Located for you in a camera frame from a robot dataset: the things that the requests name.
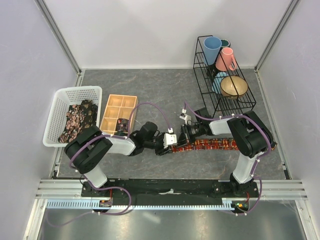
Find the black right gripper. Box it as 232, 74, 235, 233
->
175, 123, 203, 148

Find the multicolour patchwork tie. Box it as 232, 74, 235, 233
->
169, 137, 277, 154

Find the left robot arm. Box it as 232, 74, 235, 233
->
64, 121, 177, 197

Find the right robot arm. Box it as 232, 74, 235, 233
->
177, 107, 276, 197

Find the light blue cup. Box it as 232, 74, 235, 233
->
211, 71, 228, 94

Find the wooden compartment box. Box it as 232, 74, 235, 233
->
100, 94, 139, 135

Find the wooden bowl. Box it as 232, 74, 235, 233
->
220, 75, 249, 99

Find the black gold patterned tie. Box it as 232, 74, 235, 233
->
80, 99, 98, 130

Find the pink mug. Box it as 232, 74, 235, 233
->
215, 47, 238, 72

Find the blue plastic cup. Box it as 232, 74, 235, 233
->
203, 36, 222, 66

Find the floral black pink tie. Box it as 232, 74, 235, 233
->
57, 104, 85, 144

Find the dark green cup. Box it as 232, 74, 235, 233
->
221, 39, 231, 48

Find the white plastic basket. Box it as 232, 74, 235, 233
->
42, 85, 103, 148

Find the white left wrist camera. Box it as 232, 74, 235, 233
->
163, 133, 178, 148

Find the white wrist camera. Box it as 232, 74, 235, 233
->
163, 133, 178, 148
179, 108, 191, 125

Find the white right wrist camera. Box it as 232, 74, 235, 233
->
179, 108, 191, 125

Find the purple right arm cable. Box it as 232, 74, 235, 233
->
183, 101, 272, 217

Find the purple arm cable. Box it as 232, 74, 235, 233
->
46, 101, 175, 228
183, 101, 272, 217

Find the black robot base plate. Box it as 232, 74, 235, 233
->
81, 178, 259, 203

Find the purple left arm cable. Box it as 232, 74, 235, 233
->
46, 101, 175, 228

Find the black wire rack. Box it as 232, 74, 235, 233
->
193, 35, 257, 116

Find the slotted cable duct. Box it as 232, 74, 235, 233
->
47, 197, 247, 211

